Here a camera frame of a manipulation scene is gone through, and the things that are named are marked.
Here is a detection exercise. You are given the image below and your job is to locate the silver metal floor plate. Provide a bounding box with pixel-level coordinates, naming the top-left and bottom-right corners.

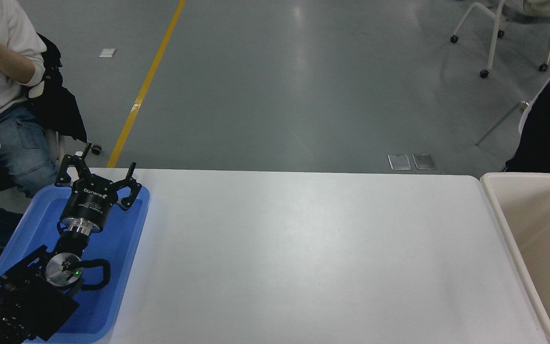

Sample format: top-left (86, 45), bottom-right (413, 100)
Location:
top-left (412, 154), bottom-right (436, 171)
top-left (388, 154), bottom-right (413, 171)

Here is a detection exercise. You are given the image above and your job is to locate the office chair with caster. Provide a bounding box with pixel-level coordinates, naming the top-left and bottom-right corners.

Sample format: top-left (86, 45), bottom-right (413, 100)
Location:
top-left (43, 127), bottom-right (103, 168)

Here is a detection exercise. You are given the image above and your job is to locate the blue plastic tray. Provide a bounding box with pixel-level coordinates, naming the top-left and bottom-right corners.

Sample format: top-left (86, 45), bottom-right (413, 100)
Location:
top-left (0, 184), bottom-right (151, 344)

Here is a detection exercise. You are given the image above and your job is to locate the white rolling chair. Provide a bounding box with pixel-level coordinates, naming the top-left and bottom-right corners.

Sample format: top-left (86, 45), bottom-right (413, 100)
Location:
top-left (450, 0), bottom-right (550, 79)

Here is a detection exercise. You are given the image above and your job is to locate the black jacket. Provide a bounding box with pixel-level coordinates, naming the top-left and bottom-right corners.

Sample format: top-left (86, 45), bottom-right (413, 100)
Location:
top-left (24, 32), bottom-right (88, 143)

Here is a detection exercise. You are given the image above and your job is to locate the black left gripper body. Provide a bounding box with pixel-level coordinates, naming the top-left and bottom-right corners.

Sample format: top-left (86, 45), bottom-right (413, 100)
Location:
top-left (60, 177), bottom-right (131, 230)

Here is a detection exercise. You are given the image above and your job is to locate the large pale bin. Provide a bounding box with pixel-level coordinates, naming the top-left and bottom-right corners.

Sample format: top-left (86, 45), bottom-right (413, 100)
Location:
top-left (479, 172), bottom-right (550, 344)

